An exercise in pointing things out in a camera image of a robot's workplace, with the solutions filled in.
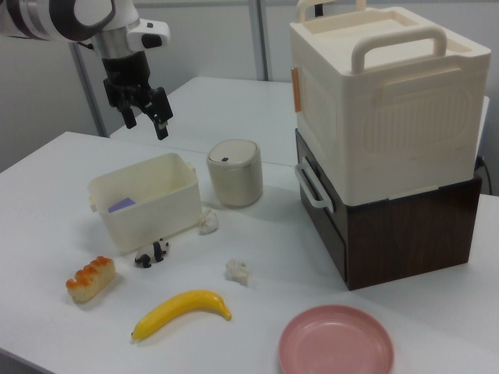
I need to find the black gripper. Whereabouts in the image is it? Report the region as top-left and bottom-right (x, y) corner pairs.
(101, 51), (175, 142)

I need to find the cream open plastic box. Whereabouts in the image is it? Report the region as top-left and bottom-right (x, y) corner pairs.
(87, 152), (203, 256)

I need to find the small coloured cube block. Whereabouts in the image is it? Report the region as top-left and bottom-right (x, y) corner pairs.
(108, 196), (138, 214)

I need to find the small cream lidded trash can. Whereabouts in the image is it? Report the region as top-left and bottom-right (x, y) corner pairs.
(206, 139), (263, 208)

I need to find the crumpled white paper ball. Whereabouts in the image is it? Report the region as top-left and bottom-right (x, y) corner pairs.
(225, 257), (251, 288)
(197, 208), (220, 236)

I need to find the toy panda figurine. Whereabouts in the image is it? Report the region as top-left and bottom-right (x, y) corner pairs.
(134, 238), (172, 269)

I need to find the toy bread with orange topping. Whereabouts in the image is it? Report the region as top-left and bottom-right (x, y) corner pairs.
(65, 256), (117, 304)

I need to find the yellow toy banana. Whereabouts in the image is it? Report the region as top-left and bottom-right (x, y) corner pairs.
(131, 288), (232, 344)

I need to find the dark brown wooden drawer cabinet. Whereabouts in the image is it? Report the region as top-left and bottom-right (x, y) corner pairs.
(295, 128), (483, 292)

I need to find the pink plastic plate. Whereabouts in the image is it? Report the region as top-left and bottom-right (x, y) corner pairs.
(278, 304), (395, 374)

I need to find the cream storage box with handles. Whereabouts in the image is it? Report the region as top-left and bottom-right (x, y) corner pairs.
(288, 0), (491, 202)

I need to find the black power cable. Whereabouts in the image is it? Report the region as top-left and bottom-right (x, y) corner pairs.
(473, 154), (494, 196)

